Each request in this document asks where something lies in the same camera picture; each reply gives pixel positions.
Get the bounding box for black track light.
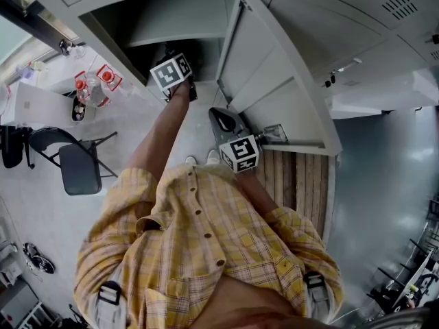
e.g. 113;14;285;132
321;69;337;88

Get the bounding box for black and white sneaker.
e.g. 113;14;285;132
22;242;56;276

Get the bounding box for clear water jug red cap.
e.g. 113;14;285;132
95;64;135;99
73;70;112;109

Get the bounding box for grey vented locker doors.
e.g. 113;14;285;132
255;0;439;82

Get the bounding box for dark window frame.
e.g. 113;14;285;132
0;0;86;56

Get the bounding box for yellow plaid shirt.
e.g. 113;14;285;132
73;162;346;329

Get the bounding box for black office desks and chairs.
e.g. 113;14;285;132
365;193;439;317

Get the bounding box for wooden slat panel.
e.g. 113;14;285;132
254;149;331;240

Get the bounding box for grey storage box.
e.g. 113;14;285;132
0;279;45;329

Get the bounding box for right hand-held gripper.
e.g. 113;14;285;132
208;106;261;175

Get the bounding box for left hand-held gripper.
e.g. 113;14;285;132
150;42;199;103

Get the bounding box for person's left forearm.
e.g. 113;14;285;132
125;79;193;182

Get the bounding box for person's right forearm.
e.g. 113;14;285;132
236;170;281;218

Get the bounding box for white table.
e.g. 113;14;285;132
0;80;77;127

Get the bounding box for black folding chair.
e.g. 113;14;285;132
28;126;119;197

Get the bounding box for grey metal locker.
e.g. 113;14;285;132
20;0;344;158

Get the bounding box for black strap buckle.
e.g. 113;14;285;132
302;270;326;290
97;280;123;306

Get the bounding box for black oval tray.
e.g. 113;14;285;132
71;95;87;123

